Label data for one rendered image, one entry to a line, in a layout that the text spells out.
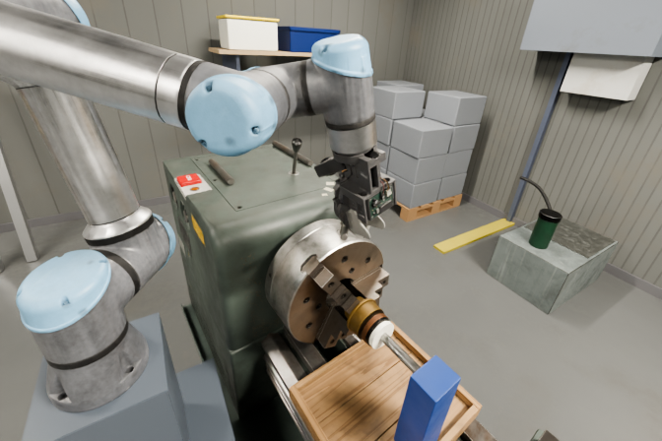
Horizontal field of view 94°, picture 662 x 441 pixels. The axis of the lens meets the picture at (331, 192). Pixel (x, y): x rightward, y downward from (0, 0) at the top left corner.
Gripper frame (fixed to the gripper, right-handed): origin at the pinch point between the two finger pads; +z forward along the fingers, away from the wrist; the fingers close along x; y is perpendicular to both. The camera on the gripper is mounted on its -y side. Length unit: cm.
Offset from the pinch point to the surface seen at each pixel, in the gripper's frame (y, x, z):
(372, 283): -4.5, 4.7, 25.0
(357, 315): 1.5, -5.5, 21.8
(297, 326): -8.1, -17.1, 25.0
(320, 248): -10.9, -4.4, 9.7
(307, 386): -2.4, -21.6, 40.3
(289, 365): -11.2, -22.7, 42.3
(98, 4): -303, -3, -53
